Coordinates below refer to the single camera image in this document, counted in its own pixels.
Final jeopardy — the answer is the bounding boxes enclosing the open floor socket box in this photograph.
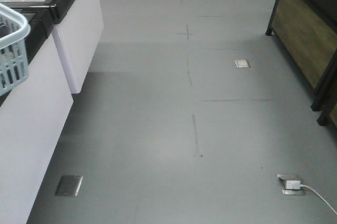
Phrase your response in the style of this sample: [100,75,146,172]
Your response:
[276,174,305,196]

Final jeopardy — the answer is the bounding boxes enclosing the white power cable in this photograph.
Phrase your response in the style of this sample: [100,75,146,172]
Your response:
[300,184,337,217]

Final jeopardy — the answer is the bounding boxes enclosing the light blue shopping basket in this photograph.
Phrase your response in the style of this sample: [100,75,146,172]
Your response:
[1,4,31,95]

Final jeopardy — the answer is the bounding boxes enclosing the white chest freezer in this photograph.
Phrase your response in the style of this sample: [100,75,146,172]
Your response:
[1,8,73,223]
[1,0,104,94]

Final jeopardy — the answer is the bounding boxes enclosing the dark wooden display stand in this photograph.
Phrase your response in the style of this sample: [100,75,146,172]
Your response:
[265,0,336,111]

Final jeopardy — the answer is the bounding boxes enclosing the steel floor socket cover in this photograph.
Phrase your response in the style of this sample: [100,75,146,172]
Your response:
[55,175,83,197]

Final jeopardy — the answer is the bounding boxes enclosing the far white chest freezer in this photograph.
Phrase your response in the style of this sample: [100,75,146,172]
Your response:
[1,0,104,94]

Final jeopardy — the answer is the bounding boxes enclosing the white power adapter plug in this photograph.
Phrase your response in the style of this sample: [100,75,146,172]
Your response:
[285,180,302,190]

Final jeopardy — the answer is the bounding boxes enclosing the far steel floor socket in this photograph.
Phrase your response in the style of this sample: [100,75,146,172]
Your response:
[234,59,251,68]

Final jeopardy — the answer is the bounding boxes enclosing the near white chest freezer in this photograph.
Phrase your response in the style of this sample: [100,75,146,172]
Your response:
[1,8,73,223]

